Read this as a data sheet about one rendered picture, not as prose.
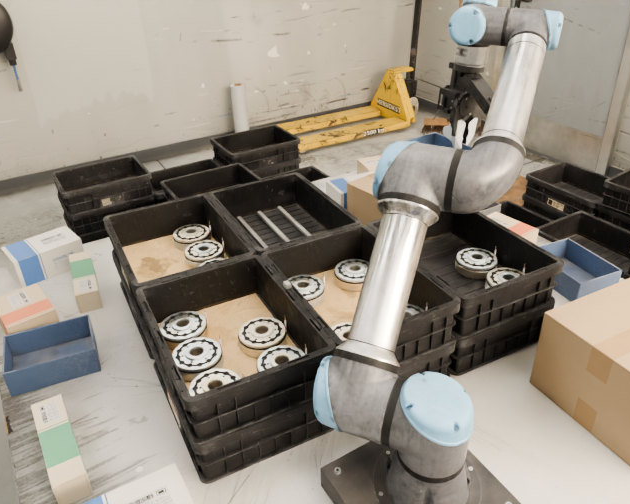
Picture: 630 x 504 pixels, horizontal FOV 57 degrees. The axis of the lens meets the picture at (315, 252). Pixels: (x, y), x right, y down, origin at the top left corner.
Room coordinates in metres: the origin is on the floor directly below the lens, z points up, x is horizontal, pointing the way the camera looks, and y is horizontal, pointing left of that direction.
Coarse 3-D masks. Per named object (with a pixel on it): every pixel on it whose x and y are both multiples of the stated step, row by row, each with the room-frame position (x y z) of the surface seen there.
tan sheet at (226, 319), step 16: (224, 304) 1.13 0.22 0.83; (240, 304) 1.13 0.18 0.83; (256, 304) 1.13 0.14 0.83; (208, 320) 1.07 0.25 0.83; (224, 320) 1.07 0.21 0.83; (240, 320) 1.06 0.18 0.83; (208, 336) 1.01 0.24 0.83; (224, 336) 1.01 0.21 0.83; (288, 336) 1.00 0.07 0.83; (224, 352) 0.95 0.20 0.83; (240, 352) 0.95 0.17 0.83; (224, 368) 0.90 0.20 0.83; (240, 368) 0.90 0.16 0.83; (256, 368) 0.90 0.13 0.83
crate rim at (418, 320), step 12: (348, 228) 1.31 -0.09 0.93; (360, 228) 1.31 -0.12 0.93; (312, 240) 1.25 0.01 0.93; (264, 252) 1.20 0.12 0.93; (276, 252) 1.20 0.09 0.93; (444, 288) 1.02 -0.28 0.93; (300, 300) 1.00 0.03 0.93; (456, 300) 0.98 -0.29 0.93; (312, 312) 0.95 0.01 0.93; (432, 312) 0.94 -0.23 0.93; (444, 312) 0.95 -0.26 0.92; (456, 312) 0.97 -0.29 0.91; (324, 324) 0.92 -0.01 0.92; (408, 324) 0.91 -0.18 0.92; (420, 324) 0.92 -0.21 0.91; (336, 336) 0.87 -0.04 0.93
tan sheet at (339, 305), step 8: (328, 272) 1.25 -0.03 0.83; (328, 280) 1.22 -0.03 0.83; (328, 288) 1.18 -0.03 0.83; (336, 288) 1.18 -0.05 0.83; (328, 296) 1.15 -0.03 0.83; (336, 296) 1.15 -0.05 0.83; (344, 296) 1.15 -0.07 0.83; (352, 296) 1.14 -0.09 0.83; (320, 304) 1.12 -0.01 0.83; (328, 304) 1.12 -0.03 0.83; (336, 304) 1.11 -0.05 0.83; (344, 304) 1.11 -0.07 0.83; (352, 304) 1.11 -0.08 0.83; (320, 312) 1.08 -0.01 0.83; (328, 312) 1.08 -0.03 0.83; (336, 312) 1.08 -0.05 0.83; (344, 312) 1.08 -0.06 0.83; (352, 312) 1.08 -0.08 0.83; (328, 320) 1.05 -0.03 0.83; (336, 320) 1.05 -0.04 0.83; (344, 320) 1.05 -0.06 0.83; (352, 320) 1.05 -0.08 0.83
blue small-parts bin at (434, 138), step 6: (414, 138) 1.40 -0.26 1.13; (420, 138) 1.41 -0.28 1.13; (426, 138) 1.42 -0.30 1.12; (432, 138) 1.43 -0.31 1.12; (438, 138) 1.42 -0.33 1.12; (444, 138) 1.40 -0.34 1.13; (432, 144) 1.43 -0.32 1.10; (438, 144) 1.42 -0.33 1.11; (444, 144) 1.40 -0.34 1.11; (450, 144) 1.38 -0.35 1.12; (462, 144) 1.35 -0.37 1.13
